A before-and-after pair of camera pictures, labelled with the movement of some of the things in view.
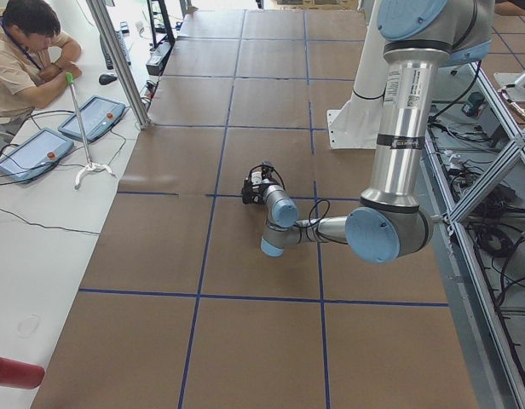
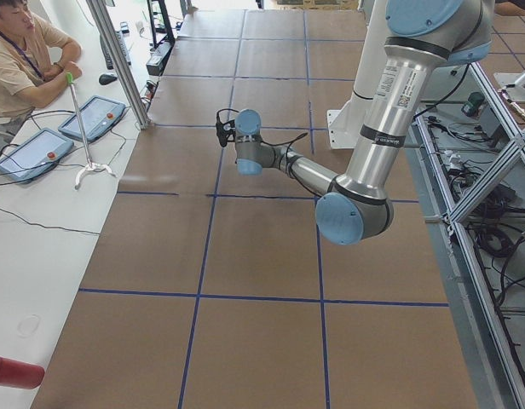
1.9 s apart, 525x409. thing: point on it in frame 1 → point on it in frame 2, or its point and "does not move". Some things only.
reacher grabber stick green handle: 69,77 does not move
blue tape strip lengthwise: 213,212 does not move
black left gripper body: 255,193 → 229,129
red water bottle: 15,374 does not move
